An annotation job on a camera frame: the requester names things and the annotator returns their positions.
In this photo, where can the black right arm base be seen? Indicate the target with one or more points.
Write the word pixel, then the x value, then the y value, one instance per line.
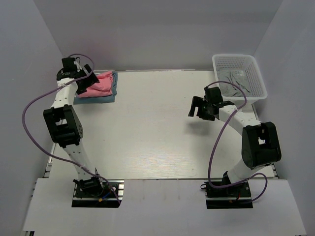
pixel 235 197

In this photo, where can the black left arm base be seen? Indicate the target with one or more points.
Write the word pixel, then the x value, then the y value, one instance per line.
pixel 94 193

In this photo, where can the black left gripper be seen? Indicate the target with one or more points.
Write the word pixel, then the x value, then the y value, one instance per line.
pixel 90 81

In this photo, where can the grey t shirt in basket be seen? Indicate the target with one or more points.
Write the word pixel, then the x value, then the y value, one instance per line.
pixel 233 77

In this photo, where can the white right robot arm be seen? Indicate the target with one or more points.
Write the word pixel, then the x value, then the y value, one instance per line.
pixel 260 146

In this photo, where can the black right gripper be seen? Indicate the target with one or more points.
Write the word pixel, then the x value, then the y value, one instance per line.
pixel 196 102

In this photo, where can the pink t shirt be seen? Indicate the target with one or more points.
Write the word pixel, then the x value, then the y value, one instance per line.
pixel 102 88

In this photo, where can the teal folded t shirt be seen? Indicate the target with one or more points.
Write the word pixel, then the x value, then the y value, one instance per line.
pixel 105 99

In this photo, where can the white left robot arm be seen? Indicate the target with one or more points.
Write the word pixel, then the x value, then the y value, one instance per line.
pixel 61 119

